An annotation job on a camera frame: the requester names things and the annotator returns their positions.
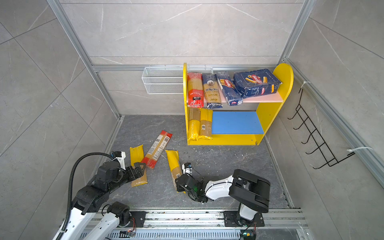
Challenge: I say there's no yellow Pastatime spaghetti bag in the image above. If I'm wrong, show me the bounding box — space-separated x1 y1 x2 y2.
188 108 201 141

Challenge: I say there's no red yellow pasta bag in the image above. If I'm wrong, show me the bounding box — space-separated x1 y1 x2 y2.
187 73 204 108

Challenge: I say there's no blue yellow spaghetti bag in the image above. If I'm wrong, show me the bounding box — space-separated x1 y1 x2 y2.
202 74 223 109

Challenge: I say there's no blue Barilla spaghetti bag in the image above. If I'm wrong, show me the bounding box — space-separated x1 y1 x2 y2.
216 72 243 106

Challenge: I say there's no blue Barilla rigatoni box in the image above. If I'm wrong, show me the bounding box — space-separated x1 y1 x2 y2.
234 69 282 99

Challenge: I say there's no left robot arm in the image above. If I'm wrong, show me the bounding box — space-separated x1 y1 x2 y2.
54 152 146 240

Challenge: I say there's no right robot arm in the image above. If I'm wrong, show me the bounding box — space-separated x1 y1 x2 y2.
175 165 271 227

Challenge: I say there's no small tan pasta bag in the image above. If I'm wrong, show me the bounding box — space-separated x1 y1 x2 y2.
130 145 148 187

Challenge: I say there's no yellow shelf unit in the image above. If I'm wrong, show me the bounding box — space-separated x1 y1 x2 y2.
187 63 294 146

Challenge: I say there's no red white spaghetti bag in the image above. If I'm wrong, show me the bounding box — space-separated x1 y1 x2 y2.
141 131 173 169

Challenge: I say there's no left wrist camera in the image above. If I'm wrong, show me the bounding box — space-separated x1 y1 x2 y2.
111 151 126 170

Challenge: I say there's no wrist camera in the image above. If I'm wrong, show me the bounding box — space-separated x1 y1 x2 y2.
111 151 126 170
182 163 192 175

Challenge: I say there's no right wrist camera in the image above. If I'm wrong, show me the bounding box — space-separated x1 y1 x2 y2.
182 163 192 175

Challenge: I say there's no aluminium mounting rail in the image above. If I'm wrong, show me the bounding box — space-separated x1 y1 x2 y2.
78 209 313 240

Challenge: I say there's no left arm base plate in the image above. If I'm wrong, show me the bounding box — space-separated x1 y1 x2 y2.
115 211 147 228

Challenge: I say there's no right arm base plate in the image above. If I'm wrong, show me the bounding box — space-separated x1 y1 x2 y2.
223 211 265 227

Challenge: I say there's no white wire mesh basket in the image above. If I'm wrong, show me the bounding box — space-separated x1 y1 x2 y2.
141 66 215 95

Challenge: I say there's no black wire hook rack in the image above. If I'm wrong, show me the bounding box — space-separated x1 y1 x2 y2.
288 89 355 170

